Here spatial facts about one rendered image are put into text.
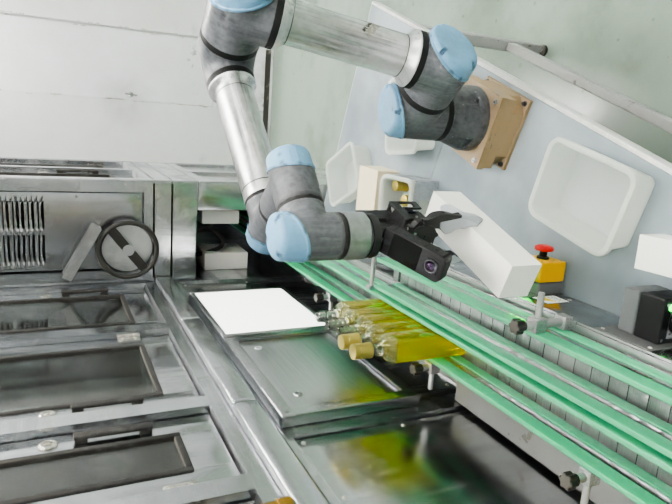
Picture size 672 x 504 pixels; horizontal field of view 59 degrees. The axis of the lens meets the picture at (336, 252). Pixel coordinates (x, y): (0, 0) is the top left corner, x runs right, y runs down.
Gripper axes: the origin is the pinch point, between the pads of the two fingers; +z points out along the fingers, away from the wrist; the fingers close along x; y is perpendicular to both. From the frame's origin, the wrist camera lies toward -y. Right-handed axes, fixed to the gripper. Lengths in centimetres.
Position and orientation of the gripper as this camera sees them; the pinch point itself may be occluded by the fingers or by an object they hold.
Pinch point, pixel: (471, 240)
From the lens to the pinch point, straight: 104.1
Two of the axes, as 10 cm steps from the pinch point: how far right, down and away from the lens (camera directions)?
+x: -2.2, 8.3, 5.1
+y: -3.8, -5.5, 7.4
